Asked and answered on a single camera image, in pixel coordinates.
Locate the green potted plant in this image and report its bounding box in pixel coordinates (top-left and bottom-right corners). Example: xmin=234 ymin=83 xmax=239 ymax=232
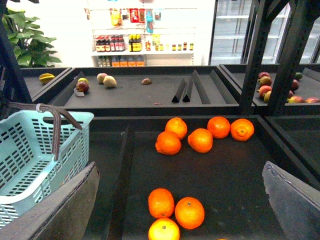
xmin=2 ymin=8 xmax=62 ymax=68

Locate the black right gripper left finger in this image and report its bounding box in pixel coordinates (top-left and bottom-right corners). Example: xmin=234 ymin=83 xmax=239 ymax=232
xmin=0 ymin=162 xmax=100 ymax=240

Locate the orange fruit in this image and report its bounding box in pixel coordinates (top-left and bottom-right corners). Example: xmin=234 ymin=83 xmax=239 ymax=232
xmin=148 ymin=218 xmax=180 ymax=240
xmin=207 ymin=116 xmax=231 ymax=139
xmin=148 ymin=188 xmax=175 ymax=219
xmin=187 ymin=128 xmax=213 ymax=153
xmin=165 ymin=117 xmax=188 ymax=140
xmin=155 ymin=131 xmax=182 ymax=156
xmin=174 ymin=196 xmax=205 ymax=230
xmin=230 ymin=118 xmax=255 ymax=142

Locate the light blue plastic basket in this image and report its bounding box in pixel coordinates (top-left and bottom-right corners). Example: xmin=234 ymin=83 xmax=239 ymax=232
xmin=0 ymin=110 xmax=94 ymax=227

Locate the brown basket handle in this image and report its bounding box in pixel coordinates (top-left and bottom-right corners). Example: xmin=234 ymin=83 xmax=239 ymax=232
xmin=7 ymin=101 xmax=82 ymax=161

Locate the white zip tie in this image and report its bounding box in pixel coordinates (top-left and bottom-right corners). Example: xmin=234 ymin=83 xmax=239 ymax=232
xmin=35 ymin=103 xmax=42 ymax=113

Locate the glass door refrigerator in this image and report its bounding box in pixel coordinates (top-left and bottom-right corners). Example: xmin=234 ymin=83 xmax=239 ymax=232
xmin=208 ymin=0 xmax=320 ymax=66

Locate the white shelf with bottles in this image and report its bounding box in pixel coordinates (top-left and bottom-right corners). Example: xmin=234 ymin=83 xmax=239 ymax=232
xmin=84 ymin=0 xmax=199 ymax=67

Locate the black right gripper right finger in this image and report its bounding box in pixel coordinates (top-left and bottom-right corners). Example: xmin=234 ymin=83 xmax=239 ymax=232
xmin=262 ymin=161 xmax=320 ymax=240

